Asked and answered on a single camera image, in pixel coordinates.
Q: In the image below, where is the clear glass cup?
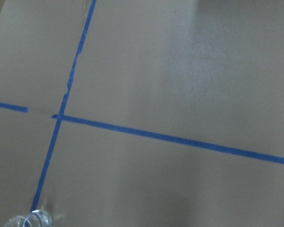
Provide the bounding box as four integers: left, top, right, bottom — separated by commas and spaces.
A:
3, 210, 53, 227

